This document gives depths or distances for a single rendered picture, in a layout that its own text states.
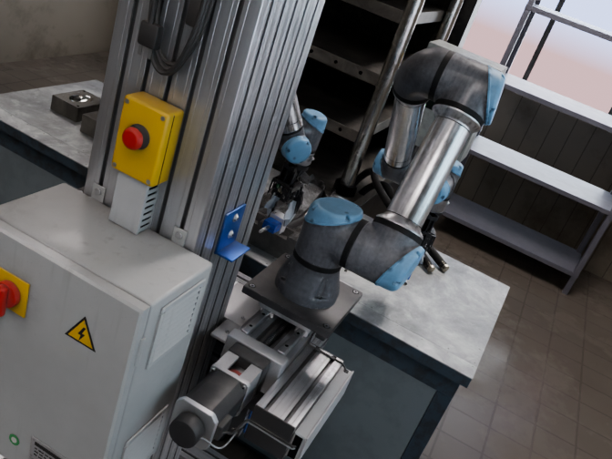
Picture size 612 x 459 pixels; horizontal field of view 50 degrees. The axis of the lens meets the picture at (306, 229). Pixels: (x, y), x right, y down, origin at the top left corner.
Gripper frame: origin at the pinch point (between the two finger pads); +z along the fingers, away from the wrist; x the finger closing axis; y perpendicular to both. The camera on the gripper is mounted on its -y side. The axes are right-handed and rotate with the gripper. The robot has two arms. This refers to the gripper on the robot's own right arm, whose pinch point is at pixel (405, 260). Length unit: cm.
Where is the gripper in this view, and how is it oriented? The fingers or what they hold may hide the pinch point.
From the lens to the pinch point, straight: 206.8
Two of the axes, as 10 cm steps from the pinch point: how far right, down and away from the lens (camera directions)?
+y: -0.6, 4.4, -8.9
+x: 9.5, 3.0, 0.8
